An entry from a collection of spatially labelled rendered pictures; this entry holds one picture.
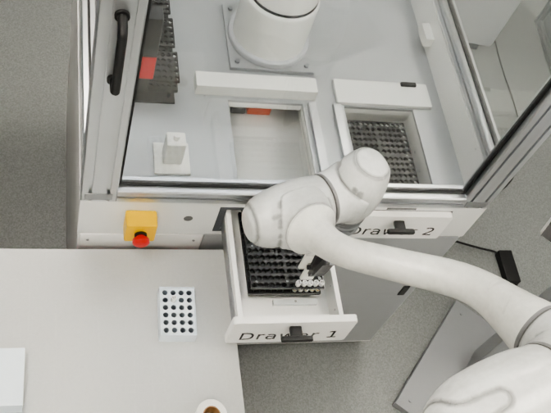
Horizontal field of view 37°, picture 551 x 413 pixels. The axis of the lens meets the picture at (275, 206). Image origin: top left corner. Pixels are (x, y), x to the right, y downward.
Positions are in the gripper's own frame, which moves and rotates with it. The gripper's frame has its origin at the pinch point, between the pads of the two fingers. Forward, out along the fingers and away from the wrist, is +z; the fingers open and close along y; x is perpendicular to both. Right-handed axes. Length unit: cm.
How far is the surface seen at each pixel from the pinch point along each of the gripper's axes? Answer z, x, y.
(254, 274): 9.3, -10.1, -2.8
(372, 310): 67, 43, -19
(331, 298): 12.6, 8.9, 2.2
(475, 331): 96, 95, -22
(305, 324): 7.5, -0.4, 10.7
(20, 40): 100, -66, -152
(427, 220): 8.5, 36.9, -17.1
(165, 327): 19.7, -29.9, 5.4
